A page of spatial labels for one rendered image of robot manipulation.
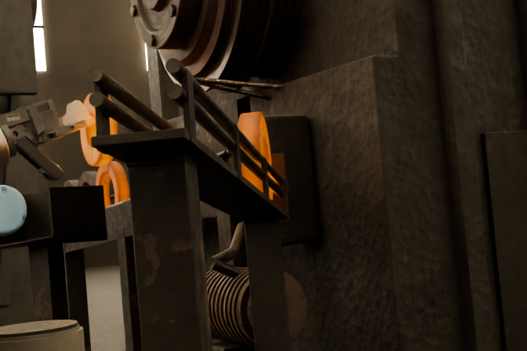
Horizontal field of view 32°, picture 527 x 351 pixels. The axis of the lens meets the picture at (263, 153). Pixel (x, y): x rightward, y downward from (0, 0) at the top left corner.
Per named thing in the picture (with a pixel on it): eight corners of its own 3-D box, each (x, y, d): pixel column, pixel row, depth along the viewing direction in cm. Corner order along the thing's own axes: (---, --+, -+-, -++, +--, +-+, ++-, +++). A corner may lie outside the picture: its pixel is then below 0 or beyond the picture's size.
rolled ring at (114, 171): (90, 177, 266) (101, 176, 268) (102, 237, 260) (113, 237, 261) (110, 150, 251) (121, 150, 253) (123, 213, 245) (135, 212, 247)
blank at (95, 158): (92, 101, 203) (77, 101, 201) (114, 85, 189) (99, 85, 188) (97, 171, 201) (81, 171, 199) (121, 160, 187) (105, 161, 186)
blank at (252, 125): (274, 230, 144) (252, 232, 144) (273, 153, 154) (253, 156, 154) (259, 168, 132) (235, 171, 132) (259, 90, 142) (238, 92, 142)
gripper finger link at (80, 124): (86, 118, 189) (46, 132, 185) (89, 125, 189) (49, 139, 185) (79, 121, 193) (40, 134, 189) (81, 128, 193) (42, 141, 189)
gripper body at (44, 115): (55, 96, 187) (-2, 114, 181) (70, 137, 187) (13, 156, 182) (45, 102, 194) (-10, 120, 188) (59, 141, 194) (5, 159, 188)
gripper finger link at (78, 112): (98, 92, 192) (57, 106, 188) (107, 119, 192) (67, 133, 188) (93, 95, 195) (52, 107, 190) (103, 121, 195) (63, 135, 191)
